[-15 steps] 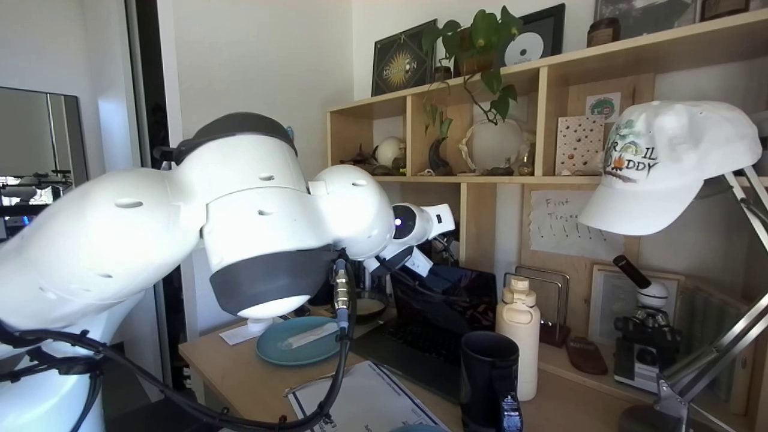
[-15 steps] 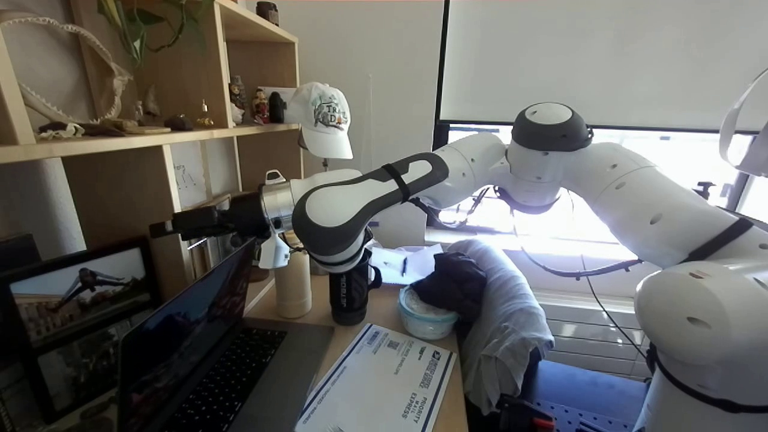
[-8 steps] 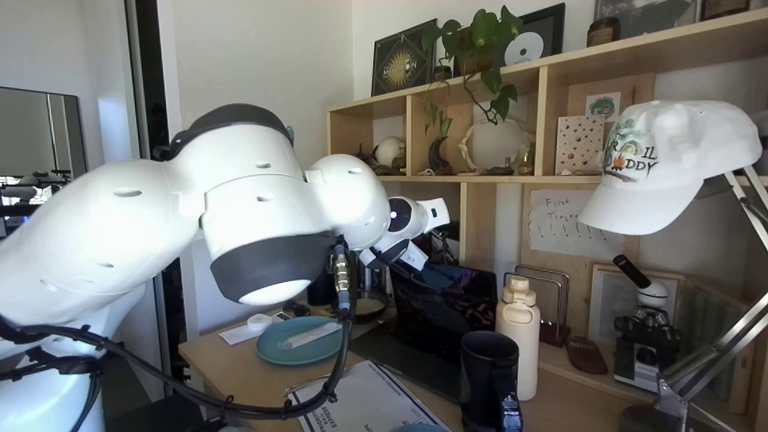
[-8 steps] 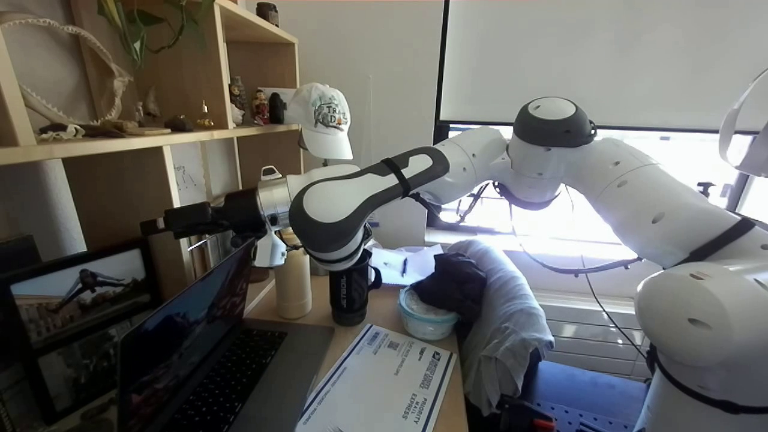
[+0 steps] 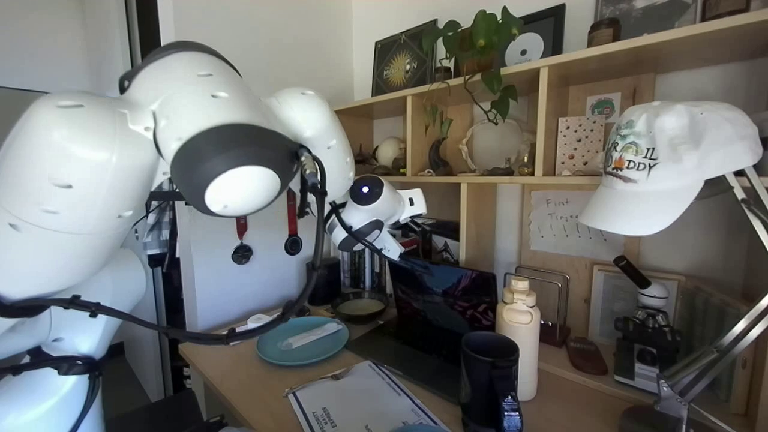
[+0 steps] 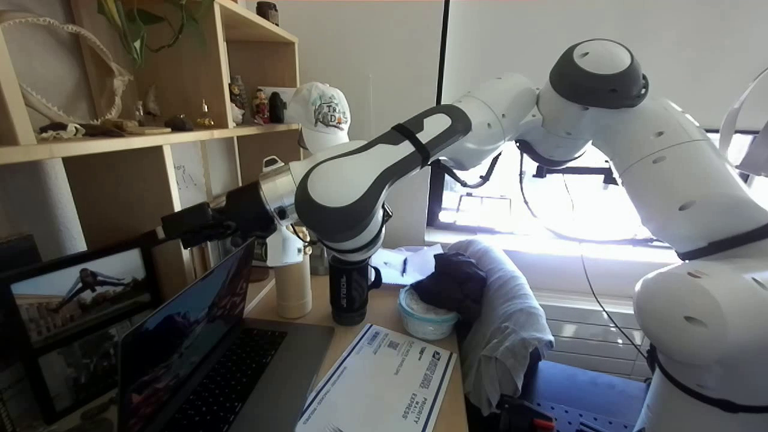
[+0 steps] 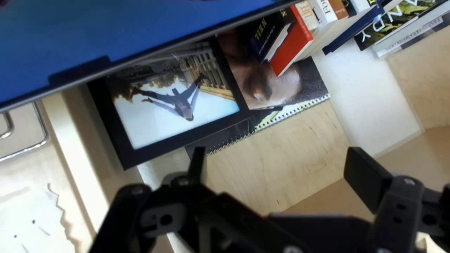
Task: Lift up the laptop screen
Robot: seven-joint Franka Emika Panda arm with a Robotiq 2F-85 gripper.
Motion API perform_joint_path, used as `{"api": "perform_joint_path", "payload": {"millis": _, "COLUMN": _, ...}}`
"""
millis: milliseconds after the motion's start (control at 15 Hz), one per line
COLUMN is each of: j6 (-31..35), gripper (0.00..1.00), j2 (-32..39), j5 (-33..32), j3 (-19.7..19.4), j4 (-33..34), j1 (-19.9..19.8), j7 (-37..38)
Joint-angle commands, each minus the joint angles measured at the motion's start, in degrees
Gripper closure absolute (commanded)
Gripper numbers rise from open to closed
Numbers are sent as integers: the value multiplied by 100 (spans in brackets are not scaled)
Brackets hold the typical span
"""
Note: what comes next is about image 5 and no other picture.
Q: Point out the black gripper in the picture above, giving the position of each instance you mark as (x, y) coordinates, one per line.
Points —
(419, 239)

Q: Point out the dark grey laptop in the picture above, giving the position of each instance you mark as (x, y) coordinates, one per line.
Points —
(448, 302)

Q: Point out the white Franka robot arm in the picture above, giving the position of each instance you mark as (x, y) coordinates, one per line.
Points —
(73, 175)

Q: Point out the dark patterned bowl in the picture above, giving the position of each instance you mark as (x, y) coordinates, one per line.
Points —
(363, 307)

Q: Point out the light wooden shelf unit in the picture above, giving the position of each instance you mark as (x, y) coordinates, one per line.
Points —
(478, 224)

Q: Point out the black cylinder speaker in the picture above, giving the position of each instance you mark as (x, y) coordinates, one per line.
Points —
(329, 278)

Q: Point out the white round shell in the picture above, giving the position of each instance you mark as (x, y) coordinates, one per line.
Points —
(389, 152)

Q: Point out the small plant dark vase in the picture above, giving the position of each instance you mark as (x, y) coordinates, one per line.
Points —
(437, 152)

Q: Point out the medal on colourful ribbon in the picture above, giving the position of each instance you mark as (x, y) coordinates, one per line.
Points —
(291, 240)

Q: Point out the white paper strip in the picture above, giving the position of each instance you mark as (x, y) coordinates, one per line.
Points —
(314, 334)

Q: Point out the cream water bottle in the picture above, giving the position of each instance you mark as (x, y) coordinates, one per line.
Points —
(520, 337)

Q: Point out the white mailing envelope blue stripe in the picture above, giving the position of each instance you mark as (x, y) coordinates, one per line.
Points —
(362, 398)

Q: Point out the clear acrylic stand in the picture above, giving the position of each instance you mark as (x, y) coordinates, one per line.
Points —
(553, 296)

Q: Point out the teal plate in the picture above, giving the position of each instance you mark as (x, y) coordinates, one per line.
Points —
(278, 348)

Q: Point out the white tape roll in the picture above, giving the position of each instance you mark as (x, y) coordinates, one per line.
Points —
(260, 320)

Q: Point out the white drawing sheet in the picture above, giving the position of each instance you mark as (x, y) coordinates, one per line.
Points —
(568, 224)

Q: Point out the medal on red ribbon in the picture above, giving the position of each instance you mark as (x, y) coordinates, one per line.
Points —
(242, 252)

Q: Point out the black framed green artwork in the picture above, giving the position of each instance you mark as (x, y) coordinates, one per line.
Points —
(403, 60)

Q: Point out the brown leather pouch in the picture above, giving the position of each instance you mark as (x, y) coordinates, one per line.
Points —
(587, 359)

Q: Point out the white dotted card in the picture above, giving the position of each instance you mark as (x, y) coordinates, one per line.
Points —
(579, 146)

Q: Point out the green leafy potted plant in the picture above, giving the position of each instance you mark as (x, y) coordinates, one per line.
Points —
(481, 37)

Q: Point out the green picture card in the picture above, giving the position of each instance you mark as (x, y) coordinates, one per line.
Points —
(603, 106)

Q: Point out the black white microscope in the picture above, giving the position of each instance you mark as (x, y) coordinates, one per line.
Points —
(644, 344)

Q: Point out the black framed disc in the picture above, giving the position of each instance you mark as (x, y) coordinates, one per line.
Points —
(544, 31)

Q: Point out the white baseball cap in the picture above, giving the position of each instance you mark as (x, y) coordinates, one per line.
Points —
(681, 168)

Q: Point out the small dark jar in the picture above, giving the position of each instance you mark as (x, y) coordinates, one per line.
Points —
(603, 31)

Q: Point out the metal desk lamp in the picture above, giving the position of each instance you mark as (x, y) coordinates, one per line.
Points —
(712, 361)

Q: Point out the grey framed picture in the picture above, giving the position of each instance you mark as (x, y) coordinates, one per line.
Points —
(650, 16)

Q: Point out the black double photo frame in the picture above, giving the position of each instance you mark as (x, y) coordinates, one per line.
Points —
(448, 240)

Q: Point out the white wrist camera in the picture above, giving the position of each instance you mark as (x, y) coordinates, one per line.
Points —
(412, 204)

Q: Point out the black camera stand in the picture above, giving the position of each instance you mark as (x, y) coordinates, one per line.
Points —
(165, 254)

